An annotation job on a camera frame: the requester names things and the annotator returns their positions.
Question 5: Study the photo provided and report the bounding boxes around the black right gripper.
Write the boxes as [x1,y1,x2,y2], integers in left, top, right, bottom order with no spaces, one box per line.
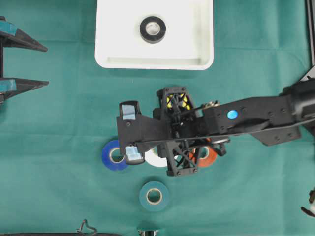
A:
[153,87,214,177]

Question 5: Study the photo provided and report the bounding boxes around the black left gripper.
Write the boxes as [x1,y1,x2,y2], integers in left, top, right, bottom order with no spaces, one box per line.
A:
[0,16,49,105]

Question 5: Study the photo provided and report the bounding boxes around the white tape roll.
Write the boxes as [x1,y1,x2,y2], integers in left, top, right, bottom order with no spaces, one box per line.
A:
[145,147,167,168]

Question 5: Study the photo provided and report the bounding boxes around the black tape roll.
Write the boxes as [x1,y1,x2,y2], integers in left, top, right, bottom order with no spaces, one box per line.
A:
[139,16,166,44]

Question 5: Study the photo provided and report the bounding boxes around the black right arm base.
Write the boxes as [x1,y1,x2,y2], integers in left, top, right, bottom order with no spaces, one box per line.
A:
[298,0,315,82]

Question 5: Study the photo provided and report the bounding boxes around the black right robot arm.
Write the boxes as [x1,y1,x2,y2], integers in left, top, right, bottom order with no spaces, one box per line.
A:
[153,79,315,177]

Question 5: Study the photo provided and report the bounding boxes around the yellow tape roll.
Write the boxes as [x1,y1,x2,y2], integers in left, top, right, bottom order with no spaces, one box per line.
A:
[166,93,191,110]

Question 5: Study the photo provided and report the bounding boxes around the red tape roll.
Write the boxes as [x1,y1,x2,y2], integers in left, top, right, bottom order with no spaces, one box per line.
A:
[198,146,217,168]

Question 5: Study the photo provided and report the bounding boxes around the blue tape roll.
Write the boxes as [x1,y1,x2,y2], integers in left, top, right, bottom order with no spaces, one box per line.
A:
[102,140,127,172]

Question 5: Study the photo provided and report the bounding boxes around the teal green tape roll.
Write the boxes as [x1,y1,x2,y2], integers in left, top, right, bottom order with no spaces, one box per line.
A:
[139,181,170,212]

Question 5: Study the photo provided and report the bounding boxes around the white plastic tray case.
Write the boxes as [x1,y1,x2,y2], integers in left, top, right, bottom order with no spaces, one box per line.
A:
[94,0,214,70]

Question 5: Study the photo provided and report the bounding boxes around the green table cloth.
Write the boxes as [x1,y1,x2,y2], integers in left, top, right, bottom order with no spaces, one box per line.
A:
[0,0,315,236]

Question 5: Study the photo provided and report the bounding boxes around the white black object right edge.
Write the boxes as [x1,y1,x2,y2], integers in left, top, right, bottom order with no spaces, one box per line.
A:
[301,188,315,218]

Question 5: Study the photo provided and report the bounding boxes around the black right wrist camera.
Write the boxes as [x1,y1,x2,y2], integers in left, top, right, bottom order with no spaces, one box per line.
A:
[117,101,169,165]

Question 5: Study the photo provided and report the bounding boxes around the metal camera mount bottom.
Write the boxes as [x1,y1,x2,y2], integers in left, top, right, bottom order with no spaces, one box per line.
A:
[138,229,159,236]

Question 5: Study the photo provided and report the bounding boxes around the black cable bottom edge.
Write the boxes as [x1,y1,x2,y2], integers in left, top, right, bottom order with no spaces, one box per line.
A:
[0,219,124,236]

